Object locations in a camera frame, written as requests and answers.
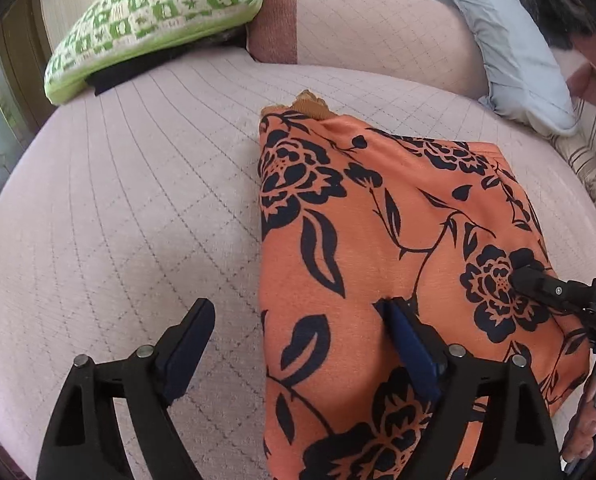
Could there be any wooden framed window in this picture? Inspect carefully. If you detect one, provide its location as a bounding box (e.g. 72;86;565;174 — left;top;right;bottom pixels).
0;10;46;221

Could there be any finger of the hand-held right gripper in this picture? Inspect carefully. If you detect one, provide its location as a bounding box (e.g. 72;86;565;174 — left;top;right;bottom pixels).
510;251;596;317

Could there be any light blue pillow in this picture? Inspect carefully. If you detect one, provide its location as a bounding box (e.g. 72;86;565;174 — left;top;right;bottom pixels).
428;0;579;137

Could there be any black cloth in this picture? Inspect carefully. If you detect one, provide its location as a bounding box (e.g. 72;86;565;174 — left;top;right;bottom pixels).
88;30;251;97

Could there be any green patterned pillow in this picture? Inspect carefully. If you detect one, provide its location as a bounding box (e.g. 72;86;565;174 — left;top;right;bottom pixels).
44;0;273;106

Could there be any orange floral garment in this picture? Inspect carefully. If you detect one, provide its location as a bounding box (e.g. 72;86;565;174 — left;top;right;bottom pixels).
257;89;593;480

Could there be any pink quilted sofa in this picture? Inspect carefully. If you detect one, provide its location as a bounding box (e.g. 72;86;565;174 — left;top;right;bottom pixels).
0;0;596;480

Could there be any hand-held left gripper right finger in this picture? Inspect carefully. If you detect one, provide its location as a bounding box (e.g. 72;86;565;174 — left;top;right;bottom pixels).
375;298;564;480

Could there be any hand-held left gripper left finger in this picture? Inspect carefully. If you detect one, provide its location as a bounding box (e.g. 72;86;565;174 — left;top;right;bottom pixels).
35;298;217;480

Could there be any person's right hand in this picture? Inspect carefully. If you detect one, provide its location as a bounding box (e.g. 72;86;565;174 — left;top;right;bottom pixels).
560;370;596;466

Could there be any striped floral cushion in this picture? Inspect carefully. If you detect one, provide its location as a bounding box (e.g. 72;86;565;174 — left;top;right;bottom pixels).
550;97;596;236

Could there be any dark furry object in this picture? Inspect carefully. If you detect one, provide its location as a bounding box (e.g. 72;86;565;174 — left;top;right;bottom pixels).
517;0;596;51

